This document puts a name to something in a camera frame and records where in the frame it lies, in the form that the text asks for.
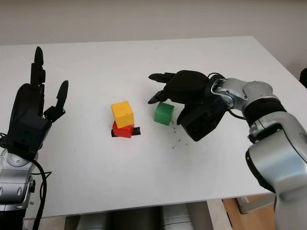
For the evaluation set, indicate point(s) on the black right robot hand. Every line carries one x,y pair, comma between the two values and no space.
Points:
187,86

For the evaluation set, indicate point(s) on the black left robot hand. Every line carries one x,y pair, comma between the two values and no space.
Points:
26,98

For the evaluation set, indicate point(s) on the green cube block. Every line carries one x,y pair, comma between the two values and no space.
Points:
163,114

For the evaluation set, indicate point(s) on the yellow cube block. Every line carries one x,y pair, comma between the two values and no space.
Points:
122,113

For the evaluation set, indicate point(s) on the red cube block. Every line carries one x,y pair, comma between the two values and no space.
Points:
123,133

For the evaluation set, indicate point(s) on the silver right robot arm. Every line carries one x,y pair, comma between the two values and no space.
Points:
283,143

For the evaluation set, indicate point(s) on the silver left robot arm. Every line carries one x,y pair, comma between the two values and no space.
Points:
14,177

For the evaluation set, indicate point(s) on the black tape strip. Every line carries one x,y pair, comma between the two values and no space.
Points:
137,131

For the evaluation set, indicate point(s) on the black object beyond table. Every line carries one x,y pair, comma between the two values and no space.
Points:
303,77

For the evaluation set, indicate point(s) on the grey right robot thigh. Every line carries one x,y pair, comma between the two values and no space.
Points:
176,219

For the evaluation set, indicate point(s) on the grey robot thigh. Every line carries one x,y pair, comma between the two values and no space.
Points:
93,221
176,219

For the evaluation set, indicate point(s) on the grey left robot thigh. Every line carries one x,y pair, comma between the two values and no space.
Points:
93,221

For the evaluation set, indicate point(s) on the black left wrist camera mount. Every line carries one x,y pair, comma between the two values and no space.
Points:
28,134

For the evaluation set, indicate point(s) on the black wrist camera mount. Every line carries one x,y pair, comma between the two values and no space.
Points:
28,134
201,119

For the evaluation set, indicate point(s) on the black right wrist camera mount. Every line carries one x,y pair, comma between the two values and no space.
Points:
201,119

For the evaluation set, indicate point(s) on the grey table frame bar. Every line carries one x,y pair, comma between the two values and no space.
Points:
247,204

